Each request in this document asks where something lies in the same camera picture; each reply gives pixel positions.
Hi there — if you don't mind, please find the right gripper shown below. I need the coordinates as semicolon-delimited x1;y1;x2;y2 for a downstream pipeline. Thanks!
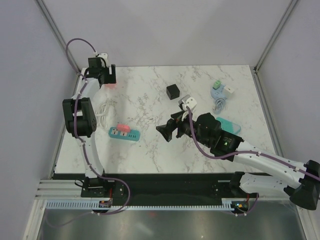
156;108;211;148

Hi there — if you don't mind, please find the pink cube socket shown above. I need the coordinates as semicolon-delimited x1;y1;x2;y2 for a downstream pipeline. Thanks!
104;83;117;89

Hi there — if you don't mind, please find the teal square adapter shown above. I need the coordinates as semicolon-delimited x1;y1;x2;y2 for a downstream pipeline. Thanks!
108;127;140;142

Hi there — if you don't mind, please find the pink plug adapter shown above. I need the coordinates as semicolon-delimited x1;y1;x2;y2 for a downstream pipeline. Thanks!
116;123;131;133

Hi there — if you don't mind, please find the blue round power strip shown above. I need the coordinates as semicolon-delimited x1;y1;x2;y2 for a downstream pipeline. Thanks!
210;86;227;100

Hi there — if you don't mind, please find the green plug adapter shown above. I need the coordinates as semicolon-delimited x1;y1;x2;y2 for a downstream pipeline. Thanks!
212;80;222;90

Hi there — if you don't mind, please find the white cube adapter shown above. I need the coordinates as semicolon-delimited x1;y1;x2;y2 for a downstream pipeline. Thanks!
222;85;235;99

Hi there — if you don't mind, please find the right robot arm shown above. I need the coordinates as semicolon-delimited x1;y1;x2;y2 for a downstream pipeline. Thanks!
155;111;320;211

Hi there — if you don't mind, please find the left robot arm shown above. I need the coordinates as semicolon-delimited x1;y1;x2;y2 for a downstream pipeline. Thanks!
62;53;116;198

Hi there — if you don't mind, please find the black cube socket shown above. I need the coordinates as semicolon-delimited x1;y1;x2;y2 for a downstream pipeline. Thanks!
166;84;180;100

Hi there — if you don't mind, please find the teal triangular power strip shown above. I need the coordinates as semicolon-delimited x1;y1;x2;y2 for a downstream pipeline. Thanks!
216;117;241;135

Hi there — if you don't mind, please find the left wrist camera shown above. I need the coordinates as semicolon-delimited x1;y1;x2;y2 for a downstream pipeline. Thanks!
94;52;109;65

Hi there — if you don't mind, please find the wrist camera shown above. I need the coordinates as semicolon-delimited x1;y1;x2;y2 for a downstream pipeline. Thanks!
178;94;197;111
94;52;109;65

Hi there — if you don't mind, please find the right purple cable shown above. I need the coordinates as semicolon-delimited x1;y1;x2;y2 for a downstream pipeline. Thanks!
186;106;320;183

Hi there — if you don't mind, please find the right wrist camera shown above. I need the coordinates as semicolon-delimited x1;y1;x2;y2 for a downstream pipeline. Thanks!
178;94;197;111

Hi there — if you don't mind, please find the white coiled cable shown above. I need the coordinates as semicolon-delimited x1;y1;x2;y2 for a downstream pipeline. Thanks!
96;98;117;131

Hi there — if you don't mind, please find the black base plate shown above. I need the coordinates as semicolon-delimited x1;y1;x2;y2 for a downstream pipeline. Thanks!
79;172;276;208

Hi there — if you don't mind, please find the left aluminium frame post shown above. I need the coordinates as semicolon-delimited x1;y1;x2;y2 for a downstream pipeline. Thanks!
34;0;80;71

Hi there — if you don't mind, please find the aluminium frame post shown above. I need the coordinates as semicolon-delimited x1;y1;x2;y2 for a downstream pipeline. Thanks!
252;0;301;73
34;0;80;71

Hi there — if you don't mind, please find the white cable duct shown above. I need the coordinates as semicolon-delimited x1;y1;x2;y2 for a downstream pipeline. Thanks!
45;198;250;211

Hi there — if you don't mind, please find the right aluminium frame post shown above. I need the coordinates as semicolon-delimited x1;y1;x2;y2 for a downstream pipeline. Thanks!
252;0;301;73

